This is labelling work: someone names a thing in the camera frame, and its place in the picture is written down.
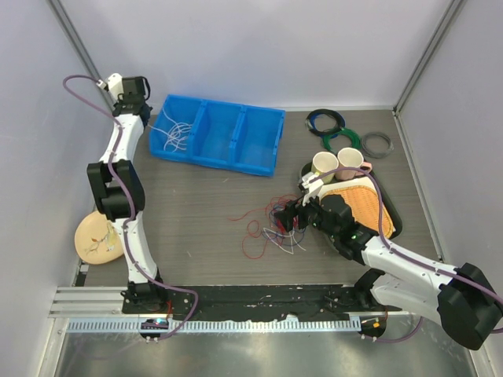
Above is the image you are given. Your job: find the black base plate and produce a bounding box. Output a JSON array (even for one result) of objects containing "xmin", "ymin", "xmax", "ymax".
[{"xmin": 122, "ymin": 284, "xmax": 384, "ymax": 322}]

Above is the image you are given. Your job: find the blue thin wire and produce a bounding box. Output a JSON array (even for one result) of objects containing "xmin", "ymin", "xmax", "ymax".
[{"xmin": 261, "ymin": 199, "xmax": 307, "ymax": 248}]

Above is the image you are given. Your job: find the red thin wire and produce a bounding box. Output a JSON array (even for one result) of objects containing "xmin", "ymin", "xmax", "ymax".
[{"xmin": 227, "ymin": 196, "xmax": 307, "ymax": 261}]

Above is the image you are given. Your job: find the blue three-compartment bin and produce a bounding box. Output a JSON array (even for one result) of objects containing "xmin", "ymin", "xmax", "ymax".
[{"xmin": 149, "ymin": 94, "xmax": 285, "ymax": 177}]

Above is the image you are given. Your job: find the beige painted plate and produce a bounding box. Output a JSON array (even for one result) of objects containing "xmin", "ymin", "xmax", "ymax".
[{"xmin": 74, "ymin": 210, "xmax": 123, "ymax": 265}]

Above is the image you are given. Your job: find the yellow mug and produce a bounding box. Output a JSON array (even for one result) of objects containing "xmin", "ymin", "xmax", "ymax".
[{"xmin": 308, "ymin": 152, "xmax": 340, "ymax": 184}]

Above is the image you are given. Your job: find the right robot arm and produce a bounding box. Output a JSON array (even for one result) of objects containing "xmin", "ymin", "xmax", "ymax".
[{"xmin": 274, "ymin": 195, "xmax": 502, "ymax": 350}]

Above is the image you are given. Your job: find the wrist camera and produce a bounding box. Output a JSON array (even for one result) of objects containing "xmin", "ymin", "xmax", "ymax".
[
  {"xmin": 299, "ymin": 171, "xmax": 328, "ymax": 207},
  {"xmin": 96, "ymin": 73, "xmax": 123, "ymax": 101}
]

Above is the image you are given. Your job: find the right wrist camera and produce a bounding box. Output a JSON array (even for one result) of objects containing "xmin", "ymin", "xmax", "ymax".
[{"xmin": 299, "ymin": 171, "xmax": 328, "ymax": 207}]

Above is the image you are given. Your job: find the green cable coil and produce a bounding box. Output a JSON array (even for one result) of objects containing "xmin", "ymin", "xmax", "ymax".
[{"xmin": 320, "ymin": 128, "xmax": 361, "ymax": 154}]

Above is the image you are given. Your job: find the black tray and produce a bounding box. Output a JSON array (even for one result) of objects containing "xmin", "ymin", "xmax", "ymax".
[{"xmin": 299, "ymin": 162, "xmax": 403, "ymax": 240}]

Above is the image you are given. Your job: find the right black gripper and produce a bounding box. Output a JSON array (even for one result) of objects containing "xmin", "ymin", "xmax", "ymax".
[{"xmin": 274, "ymin": 188, "xmax": 339, "ymax": 239}]

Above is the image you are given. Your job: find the slotted cable duct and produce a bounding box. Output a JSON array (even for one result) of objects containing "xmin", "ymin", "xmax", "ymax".
[{"xmin": 67, "ymin": 316, "xmax": 361, "ymax": 334}]

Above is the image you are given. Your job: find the black cable coil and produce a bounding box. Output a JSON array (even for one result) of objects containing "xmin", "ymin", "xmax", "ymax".
[{"xmin": 305, "ymin": 108, "xmax": 346, "ymax": 137}]

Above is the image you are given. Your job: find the grey cable coil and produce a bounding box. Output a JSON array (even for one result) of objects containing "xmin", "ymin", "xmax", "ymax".
[{"xmin": 361, "ymin": 131, "xmax": 395, "ymax": 159}]

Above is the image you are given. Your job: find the orange woven basket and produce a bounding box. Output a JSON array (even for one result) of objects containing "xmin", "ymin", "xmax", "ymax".
[{"xmin": 321, "ymin": 186, "xmax": 380, "ymax": 231}]

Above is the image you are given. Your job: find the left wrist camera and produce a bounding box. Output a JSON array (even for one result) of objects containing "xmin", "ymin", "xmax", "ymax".
[{"xmin": 96, "ymin": 73, "xmax": 123, "ymax": 101}]

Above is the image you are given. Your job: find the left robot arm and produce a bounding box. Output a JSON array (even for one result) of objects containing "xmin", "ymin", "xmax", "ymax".
[{"xmin": 86, "ymin": 73, "xmax": 167, "ymax": 314}]

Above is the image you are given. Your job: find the white thin wire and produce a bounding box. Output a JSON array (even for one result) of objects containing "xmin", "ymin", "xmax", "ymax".
[
  {"xmin": 147, "ymin": 112, "xmax": 196, "ymax": 153},
  {"xmin": 163, "ymin": 123, "xmax": 196, "ymax": 153}
]

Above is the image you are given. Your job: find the pink mug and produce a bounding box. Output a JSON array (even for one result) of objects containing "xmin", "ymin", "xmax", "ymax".
[{"xmin": 335, "ymin": 147, "xmax": 373, "ymax": 181}]

